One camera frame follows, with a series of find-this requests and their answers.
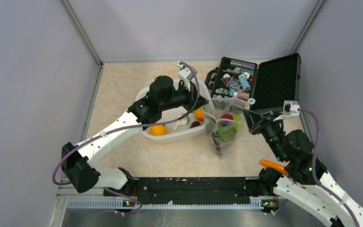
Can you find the green toy leaf vegetable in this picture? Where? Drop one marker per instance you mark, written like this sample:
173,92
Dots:
225,132

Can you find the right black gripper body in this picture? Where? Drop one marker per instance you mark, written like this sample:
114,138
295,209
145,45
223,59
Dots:
268,126

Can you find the white plastic tub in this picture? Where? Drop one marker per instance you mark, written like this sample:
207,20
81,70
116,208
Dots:
183,132

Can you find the orange toy bell pepper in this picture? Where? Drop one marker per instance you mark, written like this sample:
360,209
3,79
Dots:
158,130

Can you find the loose white poker chip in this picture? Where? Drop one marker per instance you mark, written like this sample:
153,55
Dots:
251,101

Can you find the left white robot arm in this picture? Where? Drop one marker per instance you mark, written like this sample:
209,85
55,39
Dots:
79,162

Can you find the orange marker pen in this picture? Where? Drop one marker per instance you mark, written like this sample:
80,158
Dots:
275,166

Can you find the white toy garlic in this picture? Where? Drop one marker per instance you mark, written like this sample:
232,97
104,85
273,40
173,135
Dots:
181,122

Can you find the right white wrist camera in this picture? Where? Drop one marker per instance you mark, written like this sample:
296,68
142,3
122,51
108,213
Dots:
290,109

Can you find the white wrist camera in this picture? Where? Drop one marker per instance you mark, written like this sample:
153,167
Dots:
290,109
187,73

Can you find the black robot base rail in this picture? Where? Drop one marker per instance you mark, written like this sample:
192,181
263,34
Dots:
198,190

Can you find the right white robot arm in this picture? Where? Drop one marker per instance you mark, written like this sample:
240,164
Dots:
305,180

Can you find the black poker chip case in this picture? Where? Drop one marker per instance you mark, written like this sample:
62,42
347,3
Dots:
270,83

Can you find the green toy lime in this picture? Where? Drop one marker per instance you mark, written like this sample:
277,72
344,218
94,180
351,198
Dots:
237,117

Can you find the purple toy eggplant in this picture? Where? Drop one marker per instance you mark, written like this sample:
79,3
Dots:
217,146

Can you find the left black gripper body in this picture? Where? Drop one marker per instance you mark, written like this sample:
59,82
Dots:
182,97

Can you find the red toy fruit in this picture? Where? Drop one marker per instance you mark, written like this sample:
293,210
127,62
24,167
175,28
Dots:
226,117

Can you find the clear zip top bag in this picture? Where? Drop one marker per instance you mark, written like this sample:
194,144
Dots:
223,122

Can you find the green orange toy mango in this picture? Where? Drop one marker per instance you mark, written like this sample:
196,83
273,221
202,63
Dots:
199,115

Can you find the dark brown toy fruit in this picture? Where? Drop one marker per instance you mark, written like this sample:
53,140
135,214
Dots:
195,124

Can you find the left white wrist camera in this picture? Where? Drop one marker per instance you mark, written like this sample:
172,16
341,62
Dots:
187,73

